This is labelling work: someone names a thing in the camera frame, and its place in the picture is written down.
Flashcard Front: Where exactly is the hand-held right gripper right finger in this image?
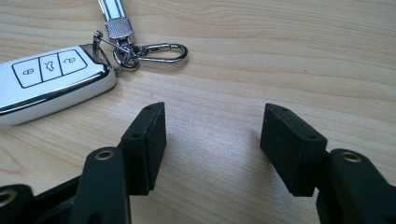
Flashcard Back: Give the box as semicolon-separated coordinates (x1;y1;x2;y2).
260;103;396;224

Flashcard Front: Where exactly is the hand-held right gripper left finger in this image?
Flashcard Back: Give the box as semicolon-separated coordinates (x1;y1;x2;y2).
68;101;167;224

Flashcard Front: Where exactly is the silver carabiner clip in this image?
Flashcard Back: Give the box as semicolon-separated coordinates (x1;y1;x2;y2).
136;42;190;63

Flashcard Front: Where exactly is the white car key fob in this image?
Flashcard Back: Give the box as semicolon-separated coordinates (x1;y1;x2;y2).
0;44;118;127

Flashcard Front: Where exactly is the silver key ring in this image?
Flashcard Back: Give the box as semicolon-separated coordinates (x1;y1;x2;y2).
92;30;141;71

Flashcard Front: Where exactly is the white striped keychain strap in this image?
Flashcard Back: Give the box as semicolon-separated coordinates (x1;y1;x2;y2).
96;0;136;45

